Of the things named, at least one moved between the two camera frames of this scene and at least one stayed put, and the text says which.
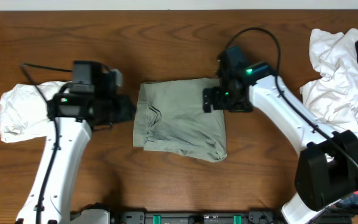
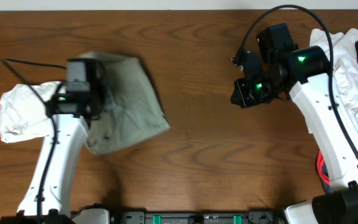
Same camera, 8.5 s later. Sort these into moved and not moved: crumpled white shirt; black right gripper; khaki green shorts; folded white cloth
Moved: black right gripper; khaki green shorts
Not moved: crumpled white shirt; folded white cloth
